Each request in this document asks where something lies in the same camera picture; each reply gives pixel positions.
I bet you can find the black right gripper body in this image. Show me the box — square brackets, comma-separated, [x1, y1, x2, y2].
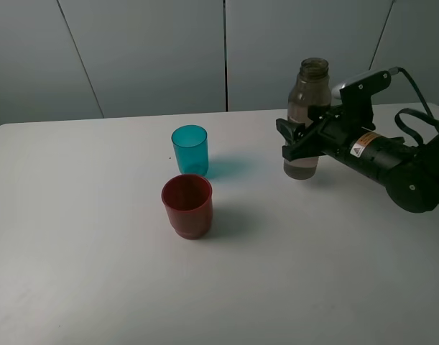
[305, 103, 377, 162]

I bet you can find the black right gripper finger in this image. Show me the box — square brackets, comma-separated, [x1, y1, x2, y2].
[276, 119, 305, 141]
[282, 133, 323, 160]

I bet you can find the clear grey water bottle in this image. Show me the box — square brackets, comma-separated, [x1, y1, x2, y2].
[283, 57, 331, 180]

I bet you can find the teal translucent plastic cup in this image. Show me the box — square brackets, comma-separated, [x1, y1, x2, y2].
[171, 125, 209, 176]

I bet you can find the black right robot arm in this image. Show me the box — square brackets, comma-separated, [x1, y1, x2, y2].
[276, 105, 439, 213]

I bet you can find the red plastic cup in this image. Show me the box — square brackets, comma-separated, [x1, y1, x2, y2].
[161, 174, 213, 239]

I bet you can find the black camera cable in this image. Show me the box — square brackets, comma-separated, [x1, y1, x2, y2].
[388, 66, 439, 144]

